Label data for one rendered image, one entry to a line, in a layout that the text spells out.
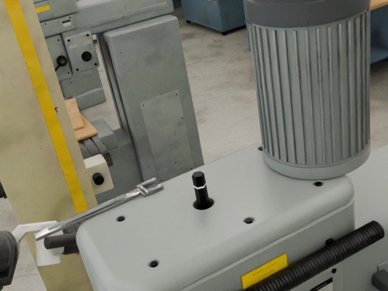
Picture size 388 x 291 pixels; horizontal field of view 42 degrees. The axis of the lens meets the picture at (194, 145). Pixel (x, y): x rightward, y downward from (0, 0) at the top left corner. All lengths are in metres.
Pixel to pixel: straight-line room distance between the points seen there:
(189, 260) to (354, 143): 0.35
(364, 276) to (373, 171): 0.24
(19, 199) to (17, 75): 0.65
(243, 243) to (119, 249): 0.20
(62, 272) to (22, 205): 0.50
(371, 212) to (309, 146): 0.24
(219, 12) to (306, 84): 7.40
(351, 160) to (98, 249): 0.46
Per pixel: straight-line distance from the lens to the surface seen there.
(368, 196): 1.09
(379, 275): 1.10
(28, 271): 4.07
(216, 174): 0.96
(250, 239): 0.80
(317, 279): 0.97
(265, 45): 0.83
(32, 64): 2.49
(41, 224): 1.46
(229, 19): 8.30
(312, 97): 0.83
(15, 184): 2.68
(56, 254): 1.47
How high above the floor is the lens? 2.40
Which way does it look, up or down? 28 degrees down
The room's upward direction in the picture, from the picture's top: 11 degrees counter-clockwise
